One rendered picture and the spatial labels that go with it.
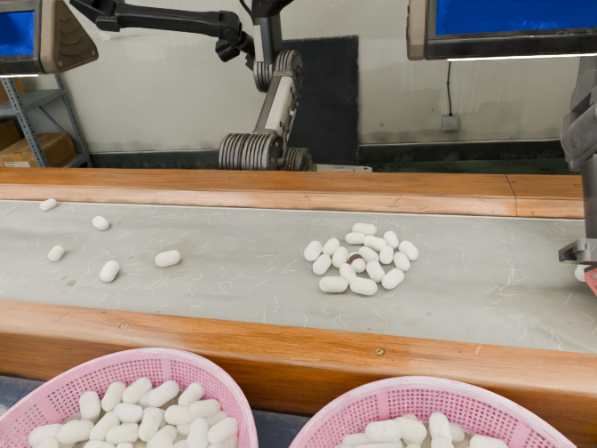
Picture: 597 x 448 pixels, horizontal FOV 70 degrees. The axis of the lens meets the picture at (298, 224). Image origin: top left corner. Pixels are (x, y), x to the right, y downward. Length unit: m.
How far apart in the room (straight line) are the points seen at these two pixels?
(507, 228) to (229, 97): 2.19
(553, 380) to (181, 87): 2.56
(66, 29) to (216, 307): 0.36
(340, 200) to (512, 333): 0.36
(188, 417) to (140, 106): 2.58
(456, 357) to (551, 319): 0.15
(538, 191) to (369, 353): 0.46
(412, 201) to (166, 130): 2.33
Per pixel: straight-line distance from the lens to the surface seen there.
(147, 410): 0.51
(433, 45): 0.40
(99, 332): 0.57
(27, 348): 0.65
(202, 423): 0.47
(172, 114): 2.87
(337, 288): 0.57
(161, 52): 2.79
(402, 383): 0.45
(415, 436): 0.46
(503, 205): 0.78
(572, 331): 0.59
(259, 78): 1.17
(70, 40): 0.55
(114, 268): 0.69
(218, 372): 0.47
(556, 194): 0.82
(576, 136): 0.65
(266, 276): 0.62
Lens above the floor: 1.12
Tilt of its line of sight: 32 degrees down
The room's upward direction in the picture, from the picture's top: 5 degrees counter-clockwise
